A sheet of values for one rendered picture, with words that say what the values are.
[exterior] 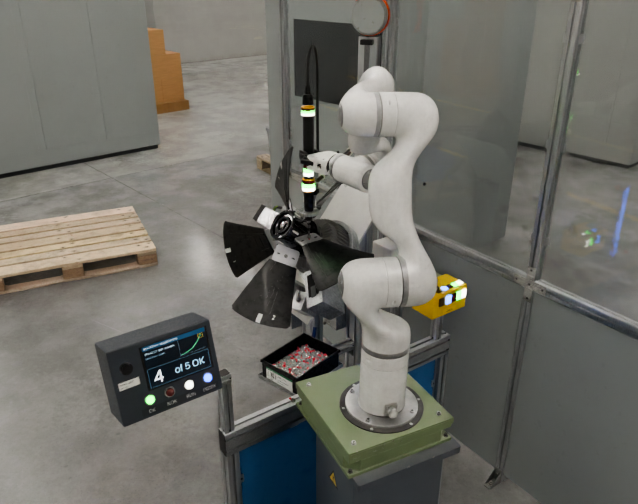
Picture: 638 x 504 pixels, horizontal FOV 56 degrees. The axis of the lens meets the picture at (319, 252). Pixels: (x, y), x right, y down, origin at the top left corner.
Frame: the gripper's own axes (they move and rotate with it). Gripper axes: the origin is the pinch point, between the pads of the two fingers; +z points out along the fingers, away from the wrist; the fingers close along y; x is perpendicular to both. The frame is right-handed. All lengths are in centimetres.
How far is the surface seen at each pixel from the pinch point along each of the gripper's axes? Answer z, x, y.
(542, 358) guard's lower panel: -54, -78, 70
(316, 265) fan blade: -14.4, -33.0, -7.1
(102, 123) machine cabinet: 561, -110, 93
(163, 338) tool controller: -40, -24, -70
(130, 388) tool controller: -42, -33, -80
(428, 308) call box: -39, -47, 21
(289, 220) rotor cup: 7.2, -25.0, -3.5
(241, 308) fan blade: 6, -53, -25
